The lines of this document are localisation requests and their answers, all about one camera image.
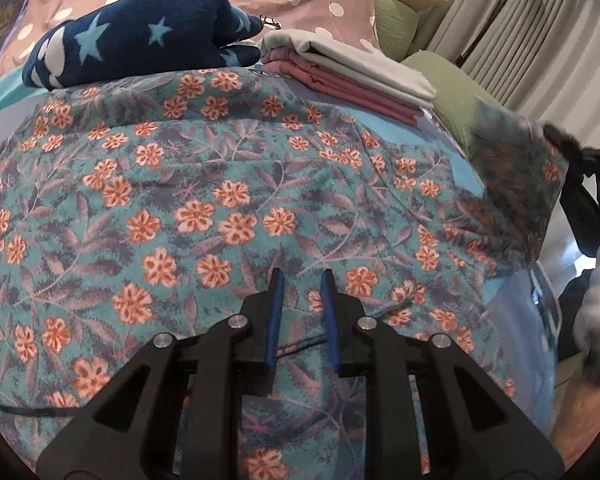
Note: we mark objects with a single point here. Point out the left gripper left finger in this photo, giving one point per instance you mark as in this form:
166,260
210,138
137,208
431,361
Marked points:
172,411

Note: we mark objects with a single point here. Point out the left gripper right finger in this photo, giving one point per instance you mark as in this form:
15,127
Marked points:
431,410

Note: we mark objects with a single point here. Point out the teal floral garment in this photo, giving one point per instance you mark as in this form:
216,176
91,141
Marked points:
205,209

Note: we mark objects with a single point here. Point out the grey pleated curtain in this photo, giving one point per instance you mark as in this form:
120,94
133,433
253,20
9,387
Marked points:
540,57

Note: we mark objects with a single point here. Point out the green pillow near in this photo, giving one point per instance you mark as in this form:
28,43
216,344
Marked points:
457,95

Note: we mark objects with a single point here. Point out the green pillow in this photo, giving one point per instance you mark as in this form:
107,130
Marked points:
396,26
457,95

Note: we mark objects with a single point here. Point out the green pillow far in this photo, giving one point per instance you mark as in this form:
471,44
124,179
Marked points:
396,26

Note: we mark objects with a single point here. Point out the folded white garment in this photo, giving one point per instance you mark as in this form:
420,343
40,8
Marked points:
368,66

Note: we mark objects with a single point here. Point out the folded pink garment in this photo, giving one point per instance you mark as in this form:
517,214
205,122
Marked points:
285,61

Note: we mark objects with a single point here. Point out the navy star fleece garment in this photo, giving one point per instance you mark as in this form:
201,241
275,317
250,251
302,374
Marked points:
143,37

